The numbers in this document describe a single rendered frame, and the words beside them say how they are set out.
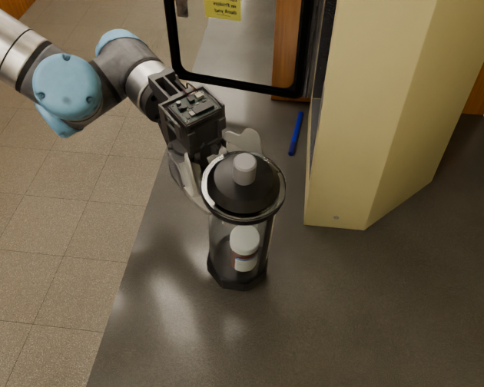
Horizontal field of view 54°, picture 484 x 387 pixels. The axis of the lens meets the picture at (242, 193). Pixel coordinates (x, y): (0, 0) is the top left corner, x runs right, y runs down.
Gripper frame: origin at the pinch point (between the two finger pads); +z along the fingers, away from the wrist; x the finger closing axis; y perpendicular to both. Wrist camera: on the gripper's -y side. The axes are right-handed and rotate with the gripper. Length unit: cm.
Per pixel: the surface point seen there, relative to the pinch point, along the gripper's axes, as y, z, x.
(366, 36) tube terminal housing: 14.3, -1.9, 20.3
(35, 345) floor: -119, -62, -47
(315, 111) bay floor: -18.1, -19.6, 32.7
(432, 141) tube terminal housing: -10.1, 3.9, 37.5
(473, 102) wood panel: -23, -5, 68
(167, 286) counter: -22.8, -5.6, -11.2
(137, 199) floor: -124, -103, 15
